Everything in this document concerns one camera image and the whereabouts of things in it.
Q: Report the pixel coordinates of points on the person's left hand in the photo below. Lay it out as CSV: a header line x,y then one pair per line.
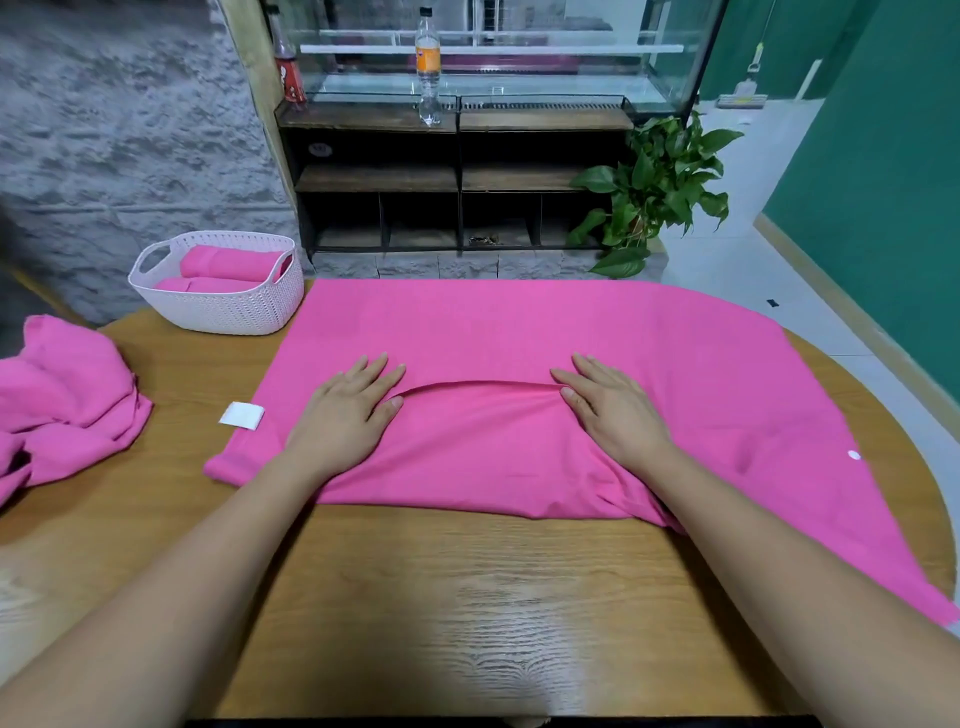
x,y
345,420

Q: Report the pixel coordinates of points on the person's right hand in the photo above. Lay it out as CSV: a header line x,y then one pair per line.
x,y
618,417

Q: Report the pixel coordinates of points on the pink towel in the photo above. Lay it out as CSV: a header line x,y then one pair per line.
x,y
233,263
203,284
495,435

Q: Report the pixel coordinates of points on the white woven plastic basket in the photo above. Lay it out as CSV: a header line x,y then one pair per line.
x,y
225,312

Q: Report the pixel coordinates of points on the pile of pink cloths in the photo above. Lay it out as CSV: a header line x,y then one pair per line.
x,y
68,398

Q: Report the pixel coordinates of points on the person's right forearm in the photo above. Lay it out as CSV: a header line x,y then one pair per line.
x,y
810,585

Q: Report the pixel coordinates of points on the person's left forearm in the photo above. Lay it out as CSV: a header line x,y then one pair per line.
x,y
150,600

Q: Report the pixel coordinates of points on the green potted plant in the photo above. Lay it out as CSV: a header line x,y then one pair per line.
x,y
653,188

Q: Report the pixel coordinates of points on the dark wooden shelf cabinet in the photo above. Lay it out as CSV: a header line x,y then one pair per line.
x,y
383,180

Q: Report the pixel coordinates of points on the white mop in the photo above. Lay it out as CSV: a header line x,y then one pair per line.
x,y
741,99

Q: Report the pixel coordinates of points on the red label cola bottle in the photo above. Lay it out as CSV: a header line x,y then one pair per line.
x,y
288,75

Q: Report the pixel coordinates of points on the clear bottle with orange label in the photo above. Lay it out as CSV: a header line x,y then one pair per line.
x,y
429,68

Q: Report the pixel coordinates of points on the glass display case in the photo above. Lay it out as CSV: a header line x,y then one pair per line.
x,y
525,53

